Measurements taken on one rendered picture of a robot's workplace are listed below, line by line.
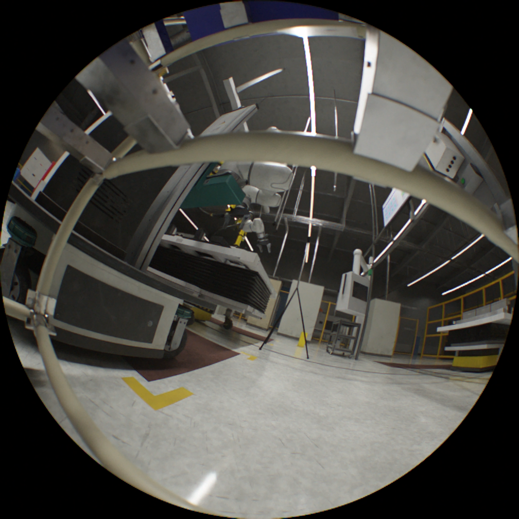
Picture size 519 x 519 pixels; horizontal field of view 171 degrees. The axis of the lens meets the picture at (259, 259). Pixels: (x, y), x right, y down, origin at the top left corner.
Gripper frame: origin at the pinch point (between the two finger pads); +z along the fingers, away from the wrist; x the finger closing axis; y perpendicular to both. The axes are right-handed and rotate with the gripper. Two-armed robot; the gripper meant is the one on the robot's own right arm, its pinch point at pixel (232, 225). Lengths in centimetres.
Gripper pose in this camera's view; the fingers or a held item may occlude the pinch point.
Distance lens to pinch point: 113.9
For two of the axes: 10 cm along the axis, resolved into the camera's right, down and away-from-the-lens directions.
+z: -3.1, 8.9, -3.2
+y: -3.6, -4.2, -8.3
